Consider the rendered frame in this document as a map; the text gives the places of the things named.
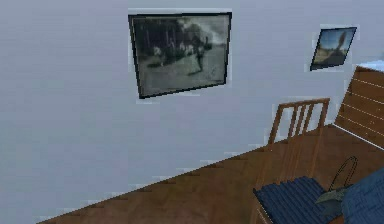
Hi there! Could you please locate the large dark framed picture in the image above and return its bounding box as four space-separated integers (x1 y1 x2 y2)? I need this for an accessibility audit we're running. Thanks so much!
127 11 233 100

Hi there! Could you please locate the wooden chair with blue seat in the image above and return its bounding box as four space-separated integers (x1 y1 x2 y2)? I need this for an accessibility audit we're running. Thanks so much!
249 97 344 224

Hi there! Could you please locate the small blue framed picture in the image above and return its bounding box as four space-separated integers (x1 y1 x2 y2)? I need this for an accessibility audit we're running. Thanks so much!
309 26 358 72

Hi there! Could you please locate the grey green flat object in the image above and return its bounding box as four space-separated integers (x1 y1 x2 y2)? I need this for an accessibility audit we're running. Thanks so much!
315 187 349 206

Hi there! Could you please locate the brown wooden chest of drawers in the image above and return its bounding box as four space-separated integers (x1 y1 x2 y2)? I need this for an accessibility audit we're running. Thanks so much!
332 60 384 151

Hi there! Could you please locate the blue rounded cushion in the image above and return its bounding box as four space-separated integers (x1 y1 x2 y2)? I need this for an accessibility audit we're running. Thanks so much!
340 167 384 224

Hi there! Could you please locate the black thin wire loop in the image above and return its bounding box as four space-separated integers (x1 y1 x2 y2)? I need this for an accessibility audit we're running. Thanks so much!
328 155 359 193

